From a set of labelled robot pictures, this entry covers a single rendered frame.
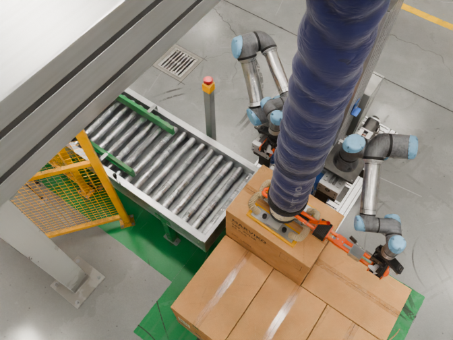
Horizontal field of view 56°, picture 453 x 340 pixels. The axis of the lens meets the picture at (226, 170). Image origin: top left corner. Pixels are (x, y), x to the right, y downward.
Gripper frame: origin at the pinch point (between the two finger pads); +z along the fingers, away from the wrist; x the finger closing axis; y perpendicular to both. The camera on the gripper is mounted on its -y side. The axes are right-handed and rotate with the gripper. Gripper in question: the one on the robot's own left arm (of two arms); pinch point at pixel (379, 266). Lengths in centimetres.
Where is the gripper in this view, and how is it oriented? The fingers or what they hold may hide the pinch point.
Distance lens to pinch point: 247.4
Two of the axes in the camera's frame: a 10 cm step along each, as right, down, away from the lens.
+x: -6.1, 6.9, -3.8
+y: -7.9, -5.3, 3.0
